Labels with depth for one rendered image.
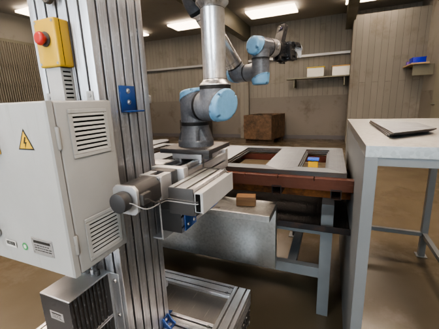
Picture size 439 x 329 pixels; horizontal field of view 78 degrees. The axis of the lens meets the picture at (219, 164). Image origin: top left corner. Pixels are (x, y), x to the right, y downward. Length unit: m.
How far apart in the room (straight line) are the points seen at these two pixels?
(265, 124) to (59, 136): 7.11
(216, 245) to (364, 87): 6.73
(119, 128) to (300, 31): 8.31
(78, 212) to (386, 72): 7.62
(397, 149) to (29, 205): 1.13
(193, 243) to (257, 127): 6.28
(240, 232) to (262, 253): 0.17
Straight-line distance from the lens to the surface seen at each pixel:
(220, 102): 0.97
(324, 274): 1.71
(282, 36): 1.36
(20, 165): 0.88
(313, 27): 9.01
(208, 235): 1.67
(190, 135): 1.09
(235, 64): 1.26
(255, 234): 1.56
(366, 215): 1.13
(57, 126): 0.77
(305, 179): 1.43
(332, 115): 8.77
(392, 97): 7.96
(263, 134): 7.73
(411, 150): 1.08
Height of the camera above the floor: 1.21
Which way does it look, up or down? 13 degrees down
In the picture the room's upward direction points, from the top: 2 degrees counter-clockwise
